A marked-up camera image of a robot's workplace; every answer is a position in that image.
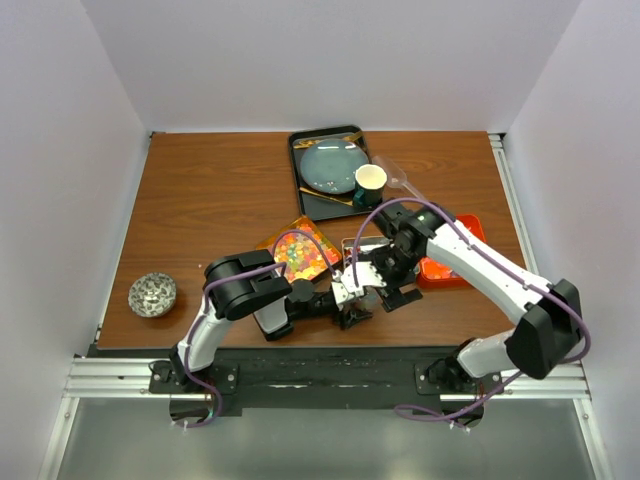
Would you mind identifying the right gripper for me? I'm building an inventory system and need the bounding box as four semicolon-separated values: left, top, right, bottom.
360;244;422;312

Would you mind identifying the orange tray of lollipops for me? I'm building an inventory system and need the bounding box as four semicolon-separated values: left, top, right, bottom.
416;214;486;289

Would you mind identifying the gold tin of gummy candies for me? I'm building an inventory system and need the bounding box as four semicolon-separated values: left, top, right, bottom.
256;216;342;282

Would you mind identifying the clear plastic scoop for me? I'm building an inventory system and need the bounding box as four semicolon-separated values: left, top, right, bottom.
372;155;426;200

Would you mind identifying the clear glass jar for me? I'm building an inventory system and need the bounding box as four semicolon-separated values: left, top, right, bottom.
356;289;381;311

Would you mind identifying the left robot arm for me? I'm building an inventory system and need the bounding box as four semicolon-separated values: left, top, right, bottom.
169;249;373;392

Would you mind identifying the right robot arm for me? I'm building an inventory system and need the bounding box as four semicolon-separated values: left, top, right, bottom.
368;199;591;393

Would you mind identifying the gold knife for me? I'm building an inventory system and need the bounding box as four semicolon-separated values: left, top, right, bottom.
298;187;353;207

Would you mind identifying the dark green mug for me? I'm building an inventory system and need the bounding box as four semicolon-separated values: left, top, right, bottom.
353;164;387;208

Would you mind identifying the blue-grey ceramic plate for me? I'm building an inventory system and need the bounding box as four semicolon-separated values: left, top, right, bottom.
299;139;369;195

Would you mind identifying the black serving tray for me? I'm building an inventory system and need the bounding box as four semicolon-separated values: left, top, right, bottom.
288;125;373;221

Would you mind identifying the gold fork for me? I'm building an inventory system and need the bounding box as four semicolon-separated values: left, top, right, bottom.
293;131;363;149

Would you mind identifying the silver patterned bowl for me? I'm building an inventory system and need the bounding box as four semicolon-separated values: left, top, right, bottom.
128;272;177;318

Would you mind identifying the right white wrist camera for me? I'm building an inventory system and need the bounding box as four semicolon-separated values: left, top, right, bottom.
340;261;387;295

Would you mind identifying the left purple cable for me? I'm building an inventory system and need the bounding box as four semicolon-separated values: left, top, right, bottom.
179;229;341;429

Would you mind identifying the purple cable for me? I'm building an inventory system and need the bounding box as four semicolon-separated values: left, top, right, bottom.
179;229;341;429
349;199;594;426

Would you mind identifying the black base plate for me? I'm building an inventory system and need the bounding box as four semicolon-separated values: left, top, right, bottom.
87;342;559;419

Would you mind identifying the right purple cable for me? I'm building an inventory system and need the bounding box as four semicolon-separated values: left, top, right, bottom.
349;199;594;426

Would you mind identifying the aluminium frame rail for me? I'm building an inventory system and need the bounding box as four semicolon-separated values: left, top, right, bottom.
45;133;597;479

